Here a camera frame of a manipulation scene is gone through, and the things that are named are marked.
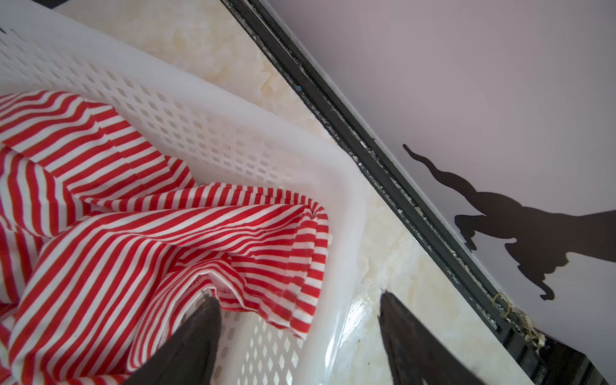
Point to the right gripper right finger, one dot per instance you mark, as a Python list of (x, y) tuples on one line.
[(415, 355)]

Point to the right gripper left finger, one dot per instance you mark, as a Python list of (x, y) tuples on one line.
[(189, 356)]

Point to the red white striped tank top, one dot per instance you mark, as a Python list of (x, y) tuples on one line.
[(107, 244)]

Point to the white plastic laundry basket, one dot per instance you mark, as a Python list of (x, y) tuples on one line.
[(222, 138)]

